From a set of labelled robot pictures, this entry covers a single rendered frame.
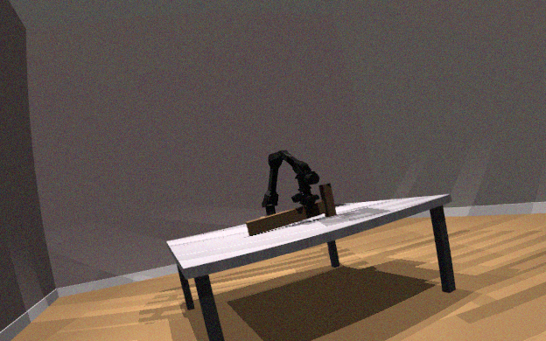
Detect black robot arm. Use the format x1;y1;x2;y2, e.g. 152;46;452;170
262;150;319;217

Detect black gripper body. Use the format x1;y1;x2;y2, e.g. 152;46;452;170
298;185;320;203

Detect brown wooden board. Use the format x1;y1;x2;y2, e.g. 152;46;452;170
246;200;326;236

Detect wooden post with vertical slot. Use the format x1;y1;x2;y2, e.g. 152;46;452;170
319;184;337;217

